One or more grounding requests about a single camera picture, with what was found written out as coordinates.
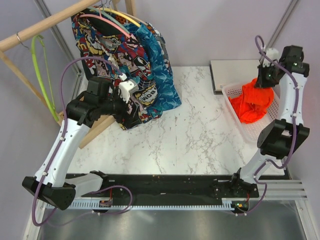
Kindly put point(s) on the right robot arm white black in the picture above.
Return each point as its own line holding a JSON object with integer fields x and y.
{"x": 283, "y": 136}

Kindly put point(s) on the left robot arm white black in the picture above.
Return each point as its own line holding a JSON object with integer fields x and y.
{"x": 101, "y": 98}

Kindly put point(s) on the aluminium frame profile right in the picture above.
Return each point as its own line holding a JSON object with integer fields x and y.
{"x": 281, "y": 24}

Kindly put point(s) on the pink clothes hanger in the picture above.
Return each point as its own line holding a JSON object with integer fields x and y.
{"x": 106, "y": 21}

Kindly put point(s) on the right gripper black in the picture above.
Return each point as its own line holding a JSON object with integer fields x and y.
{"x": 260, "y": 82}

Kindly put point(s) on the yellow clothes hanger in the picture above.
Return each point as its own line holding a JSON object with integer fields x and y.
{"x": 130, "y": 18}

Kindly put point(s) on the mint green clothes hanger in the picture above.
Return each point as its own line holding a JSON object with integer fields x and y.
{"x": 109, "y": 17}

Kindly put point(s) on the aluminium frame profile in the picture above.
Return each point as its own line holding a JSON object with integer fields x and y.
{"x": 55, "y": 30}
{"x": 281, "y": 24}

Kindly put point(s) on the grey flat box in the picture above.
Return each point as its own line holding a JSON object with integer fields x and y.
{"x": 230, "y": 71}

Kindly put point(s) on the white plastic basket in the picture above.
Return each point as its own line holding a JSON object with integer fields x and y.
{"x": 251, "y": 131}

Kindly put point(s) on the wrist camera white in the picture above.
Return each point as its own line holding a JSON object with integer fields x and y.
{"x": 126, "y": 89}
{"x": 271, "y": 53}

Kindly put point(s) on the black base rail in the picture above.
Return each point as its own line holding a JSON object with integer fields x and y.
{"x": 213, "y": 187}

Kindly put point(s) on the aluminium frame profile left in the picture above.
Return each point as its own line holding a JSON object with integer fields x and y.
{"x": 55, "y": 30}

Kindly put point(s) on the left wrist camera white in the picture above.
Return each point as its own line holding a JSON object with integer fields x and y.
{"x": 126, "y": 89}

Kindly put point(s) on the wooden clothes rack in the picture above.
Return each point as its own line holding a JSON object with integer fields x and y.
{"x": 25, "y": 121}

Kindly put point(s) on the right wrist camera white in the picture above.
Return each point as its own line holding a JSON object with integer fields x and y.
{"x": 271, "y": 53}

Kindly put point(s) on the orange mesh shorts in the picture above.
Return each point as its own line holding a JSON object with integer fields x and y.
{"x": 253, "y": 103}

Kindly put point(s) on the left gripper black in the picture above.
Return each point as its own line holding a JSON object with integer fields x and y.
{"x": 128, "y": 120}

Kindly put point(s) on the comic print shorts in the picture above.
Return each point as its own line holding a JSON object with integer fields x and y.
{"x": 107, "y": 52}

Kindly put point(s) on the white slotted cable duct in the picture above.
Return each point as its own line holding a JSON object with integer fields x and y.
{"x": 103, "y": 204}

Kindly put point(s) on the blue leaf print shorts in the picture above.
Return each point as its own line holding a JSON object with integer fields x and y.
{"x": 152, "y": 40}

